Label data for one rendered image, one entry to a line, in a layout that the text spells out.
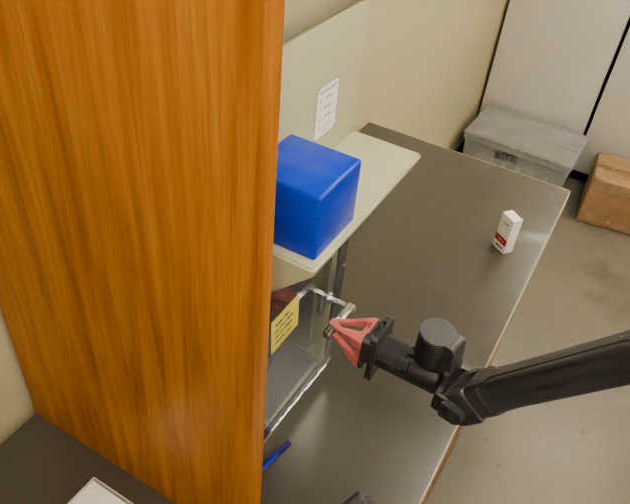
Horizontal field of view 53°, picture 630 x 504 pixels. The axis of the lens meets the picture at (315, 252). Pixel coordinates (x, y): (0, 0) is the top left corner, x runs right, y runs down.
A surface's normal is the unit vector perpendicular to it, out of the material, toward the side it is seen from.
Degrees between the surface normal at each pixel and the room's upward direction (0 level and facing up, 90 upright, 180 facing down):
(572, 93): 90
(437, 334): 2
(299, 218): 90
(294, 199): 90
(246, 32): 90
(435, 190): 0
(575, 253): 0
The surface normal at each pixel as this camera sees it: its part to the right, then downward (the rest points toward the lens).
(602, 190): -0.45, 0.52
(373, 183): 0.08, -0.76
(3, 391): 0.86, 0.37
